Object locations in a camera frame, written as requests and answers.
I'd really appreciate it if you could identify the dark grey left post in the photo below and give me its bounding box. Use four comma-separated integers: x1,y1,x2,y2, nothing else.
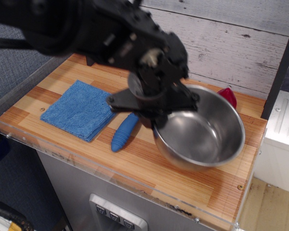
85,55,96,66

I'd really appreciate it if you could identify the stainless steel pot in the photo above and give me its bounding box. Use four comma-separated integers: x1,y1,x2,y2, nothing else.
153,84,245,171

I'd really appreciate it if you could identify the dark grey right post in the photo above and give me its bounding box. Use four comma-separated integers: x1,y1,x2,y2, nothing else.
261,39,289,120

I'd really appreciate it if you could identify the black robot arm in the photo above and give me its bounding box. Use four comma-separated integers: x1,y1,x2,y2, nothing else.
0,0,199,126

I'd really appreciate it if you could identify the dark grey post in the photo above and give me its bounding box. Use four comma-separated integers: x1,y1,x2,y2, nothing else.
261,39,289,120
85,55,96,66

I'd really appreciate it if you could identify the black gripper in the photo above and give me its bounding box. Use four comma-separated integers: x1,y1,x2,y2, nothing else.
107,64,200,129

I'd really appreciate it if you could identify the blue handled metal spoon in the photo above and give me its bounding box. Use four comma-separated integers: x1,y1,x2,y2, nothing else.
111,113,139,152

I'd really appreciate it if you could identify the blue folded cloth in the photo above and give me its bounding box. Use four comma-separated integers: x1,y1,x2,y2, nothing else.
40,80,115,142

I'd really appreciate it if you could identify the clear acrylic table guard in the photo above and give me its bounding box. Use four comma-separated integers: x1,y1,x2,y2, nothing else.
0,55,266,231

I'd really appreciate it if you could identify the red cone shaped object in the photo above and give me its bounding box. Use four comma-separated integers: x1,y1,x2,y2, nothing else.
217,88,237,109

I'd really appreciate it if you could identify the yellow object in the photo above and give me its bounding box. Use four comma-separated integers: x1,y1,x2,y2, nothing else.
8,222,22,231

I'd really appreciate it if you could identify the white cabinet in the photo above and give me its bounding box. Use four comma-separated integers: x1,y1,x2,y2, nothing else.
254,90,289,192

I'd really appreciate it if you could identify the silver button control panel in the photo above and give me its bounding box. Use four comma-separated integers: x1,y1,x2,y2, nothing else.
89,193,148,231

